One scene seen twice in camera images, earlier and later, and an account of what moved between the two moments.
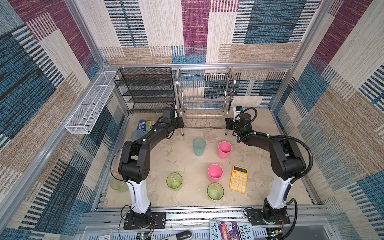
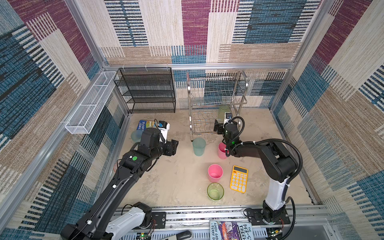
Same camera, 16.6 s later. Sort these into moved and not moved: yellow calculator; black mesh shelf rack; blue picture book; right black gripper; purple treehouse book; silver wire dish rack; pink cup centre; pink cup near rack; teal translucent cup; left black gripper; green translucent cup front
Moved: silver wire dish rack; right black gripper; left black gripper
Not moved: green translucent cup front; blue picture book; black mesh shelf rack; pink cup centre; purple treehouse book; yellow calculator; teal translucent cup; pink cup near rack
